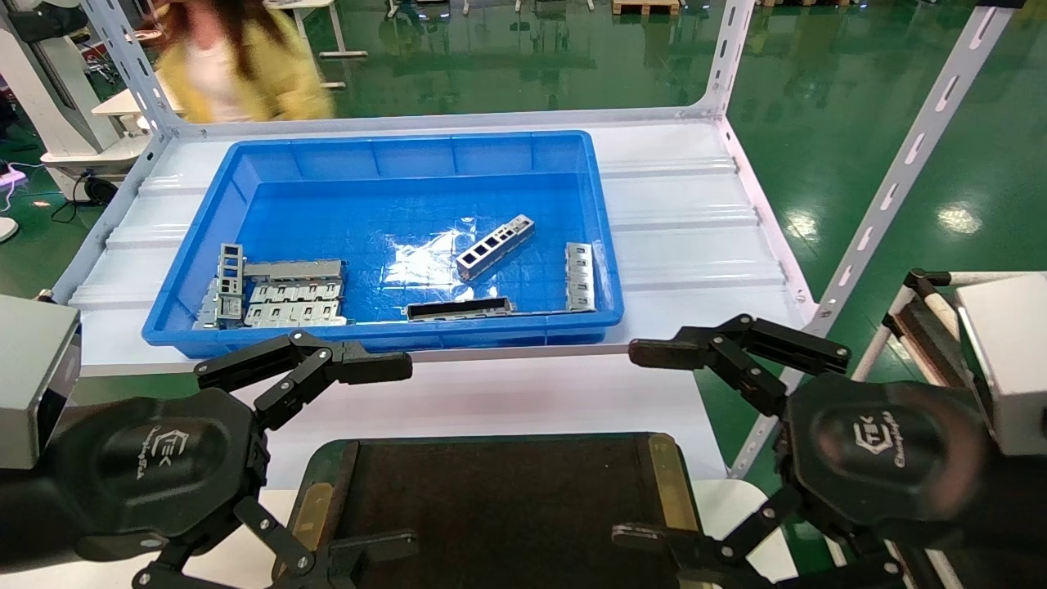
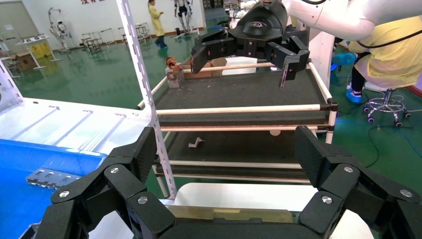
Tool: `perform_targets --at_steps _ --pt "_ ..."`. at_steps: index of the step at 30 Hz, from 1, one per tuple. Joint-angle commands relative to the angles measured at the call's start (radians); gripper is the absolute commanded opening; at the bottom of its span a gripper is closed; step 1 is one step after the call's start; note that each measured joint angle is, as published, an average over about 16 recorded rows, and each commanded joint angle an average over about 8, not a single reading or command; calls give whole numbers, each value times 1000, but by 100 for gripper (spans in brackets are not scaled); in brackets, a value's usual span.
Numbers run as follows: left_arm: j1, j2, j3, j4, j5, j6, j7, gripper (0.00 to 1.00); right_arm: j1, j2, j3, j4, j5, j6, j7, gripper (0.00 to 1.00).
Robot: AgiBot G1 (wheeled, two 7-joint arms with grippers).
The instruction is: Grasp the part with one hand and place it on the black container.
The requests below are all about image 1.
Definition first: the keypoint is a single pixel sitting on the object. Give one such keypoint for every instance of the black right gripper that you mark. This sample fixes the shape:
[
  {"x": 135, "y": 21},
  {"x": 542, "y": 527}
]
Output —
[{"x": 883, "y": 446}]

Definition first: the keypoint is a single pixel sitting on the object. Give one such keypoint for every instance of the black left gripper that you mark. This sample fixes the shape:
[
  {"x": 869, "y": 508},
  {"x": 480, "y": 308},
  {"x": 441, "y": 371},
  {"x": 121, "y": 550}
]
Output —
[{"x": 155, "y": 462}]

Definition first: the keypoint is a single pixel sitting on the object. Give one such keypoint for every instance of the silver metal part square holes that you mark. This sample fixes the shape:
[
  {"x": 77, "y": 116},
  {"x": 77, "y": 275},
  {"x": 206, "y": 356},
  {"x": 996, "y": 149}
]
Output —
[{"x": 495, "y": 246}]

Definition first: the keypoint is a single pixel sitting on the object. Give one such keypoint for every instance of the flat silver metal part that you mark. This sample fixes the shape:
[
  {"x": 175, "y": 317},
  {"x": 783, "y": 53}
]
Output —
[{"x": 294, "y": 269}]

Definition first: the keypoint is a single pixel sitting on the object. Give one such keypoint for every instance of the black container tray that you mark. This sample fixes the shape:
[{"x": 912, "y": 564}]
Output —
[{"x": 491, "y": 507}]

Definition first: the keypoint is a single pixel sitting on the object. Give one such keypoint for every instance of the silver metal part dark opening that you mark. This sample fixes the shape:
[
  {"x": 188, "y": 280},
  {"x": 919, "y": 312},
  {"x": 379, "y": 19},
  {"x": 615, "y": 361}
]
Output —
[{"x": 458, "y": 309}]

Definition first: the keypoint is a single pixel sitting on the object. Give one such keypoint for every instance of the silver metal part with tabs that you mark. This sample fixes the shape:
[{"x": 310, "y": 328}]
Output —
[{"x": 579, "y": 278}]

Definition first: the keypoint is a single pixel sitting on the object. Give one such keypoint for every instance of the blue plastic bin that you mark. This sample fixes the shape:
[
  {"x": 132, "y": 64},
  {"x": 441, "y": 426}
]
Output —
[{"x": 409, "y": 155}]

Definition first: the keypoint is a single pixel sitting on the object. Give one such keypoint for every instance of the white metal shelf rack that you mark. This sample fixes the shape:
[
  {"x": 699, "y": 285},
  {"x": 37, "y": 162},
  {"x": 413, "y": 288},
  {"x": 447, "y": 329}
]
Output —
[{"x": 900, "y": 172}]

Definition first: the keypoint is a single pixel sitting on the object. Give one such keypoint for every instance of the white round base disc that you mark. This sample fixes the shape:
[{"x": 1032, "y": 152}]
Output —
[{"x": 6, "y": 230}]

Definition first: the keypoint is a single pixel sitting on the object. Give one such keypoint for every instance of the person in yellow jacket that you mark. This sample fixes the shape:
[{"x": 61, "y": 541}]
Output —
[{"x": 237, "y": 74}]

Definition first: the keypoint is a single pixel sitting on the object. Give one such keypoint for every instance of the white work table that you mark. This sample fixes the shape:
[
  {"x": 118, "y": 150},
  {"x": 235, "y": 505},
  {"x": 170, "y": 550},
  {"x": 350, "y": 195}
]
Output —
[{"x": 131, "y": 102}]

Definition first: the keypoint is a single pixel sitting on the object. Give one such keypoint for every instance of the white power strip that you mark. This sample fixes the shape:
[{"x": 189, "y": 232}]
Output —
[{"x": 12, "y": 176}]

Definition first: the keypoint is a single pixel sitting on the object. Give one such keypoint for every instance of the white machine with black head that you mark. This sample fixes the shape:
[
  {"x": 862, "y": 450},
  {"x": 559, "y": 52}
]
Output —
[{"x": 49, "y": 106}]

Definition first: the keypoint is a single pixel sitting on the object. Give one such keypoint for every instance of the white desk with metal legs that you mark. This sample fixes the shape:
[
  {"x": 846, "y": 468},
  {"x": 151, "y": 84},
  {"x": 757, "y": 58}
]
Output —
[{"x": 315, "y": 4}]

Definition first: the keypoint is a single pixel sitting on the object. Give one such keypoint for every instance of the wooden pallet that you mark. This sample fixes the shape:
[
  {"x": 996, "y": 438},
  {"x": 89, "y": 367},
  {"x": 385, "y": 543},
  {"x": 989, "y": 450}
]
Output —
[{"x": 646, "y": 6}]

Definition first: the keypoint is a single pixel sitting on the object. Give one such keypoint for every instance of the white tube trolley frame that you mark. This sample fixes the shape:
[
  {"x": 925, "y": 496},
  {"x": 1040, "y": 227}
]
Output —
[{"x": 924, "y": 335}]

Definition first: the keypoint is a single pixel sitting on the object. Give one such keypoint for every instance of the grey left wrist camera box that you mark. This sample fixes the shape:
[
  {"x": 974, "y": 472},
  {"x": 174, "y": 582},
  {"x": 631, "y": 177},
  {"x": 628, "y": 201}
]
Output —
[{"x": 33, "y": 368}]

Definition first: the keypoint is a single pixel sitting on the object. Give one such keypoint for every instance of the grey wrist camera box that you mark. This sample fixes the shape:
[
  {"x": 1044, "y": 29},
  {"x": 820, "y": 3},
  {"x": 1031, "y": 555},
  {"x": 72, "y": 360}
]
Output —
[
  {"x": 33, "y": 368},
  {"x": 1014, "y": 360}
]

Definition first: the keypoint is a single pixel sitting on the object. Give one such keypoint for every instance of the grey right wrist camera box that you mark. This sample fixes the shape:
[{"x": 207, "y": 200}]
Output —
[{"x": 1014, "y": 360}]

